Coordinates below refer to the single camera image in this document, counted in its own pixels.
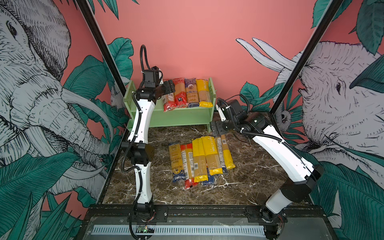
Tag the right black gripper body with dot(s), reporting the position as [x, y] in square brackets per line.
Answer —
[224, 127]

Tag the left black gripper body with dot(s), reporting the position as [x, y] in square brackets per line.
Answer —
[165, 87]

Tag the red spaghetti pack white label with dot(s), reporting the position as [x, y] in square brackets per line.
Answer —
[169, 102]

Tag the red yellow spaghetti pack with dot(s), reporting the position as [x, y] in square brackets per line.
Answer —
[180, 93]

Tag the blue Ankara spaghetti pack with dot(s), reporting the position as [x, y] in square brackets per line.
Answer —
[192, 93]

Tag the yellow spaghetti pack top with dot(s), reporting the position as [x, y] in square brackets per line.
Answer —
[204, 93]

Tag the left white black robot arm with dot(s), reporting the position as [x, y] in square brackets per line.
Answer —
[138, 152]

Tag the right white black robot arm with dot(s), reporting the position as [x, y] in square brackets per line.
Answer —
[302, 175]

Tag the green wooden two-tier shelf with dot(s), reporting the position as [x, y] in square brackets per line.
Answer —
[177, 117]

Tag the yellow spaghetti pack white label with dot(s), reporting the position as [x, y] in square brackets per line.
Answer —
[225, 153]

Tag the yellow Pastatime spaghetti pack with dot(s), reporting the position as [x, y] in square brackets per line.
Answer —
[212, 155]

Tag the red spaghetti pack lower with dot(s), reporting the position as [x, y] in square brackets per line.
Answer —
[188, 163]

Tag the blue spaghetti pack underneath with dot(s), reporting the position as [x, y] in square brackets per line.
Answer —
[210, 182]

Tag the yellow spaghetti pack barcode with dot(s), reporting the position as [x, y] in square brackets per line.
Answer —
[200, 165]

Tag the blue yellow spaghetti pack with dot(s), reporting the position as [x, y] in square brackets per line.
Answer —
[177, 166]

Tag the white perforated strip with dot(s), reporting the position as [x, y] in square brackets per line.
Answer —
[168, 230]

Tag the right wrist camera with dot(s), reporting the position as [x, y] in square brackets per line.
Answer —
[221, 114]

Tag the right black frame post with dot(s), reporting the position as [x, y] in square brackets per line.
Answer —
[317, 35]

